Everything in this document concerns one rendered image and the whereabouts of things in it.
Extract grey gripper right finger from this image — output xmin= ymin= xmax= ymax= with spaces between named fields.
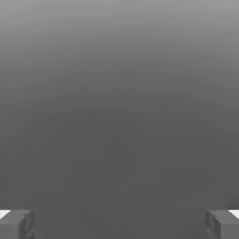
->
xmin=204 ymin=209 xmax=239 ymax=239

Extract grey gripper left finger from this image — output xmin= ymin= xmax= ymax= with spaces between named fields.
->
xmin=0 ymin=209 xmax=35 ymax=239

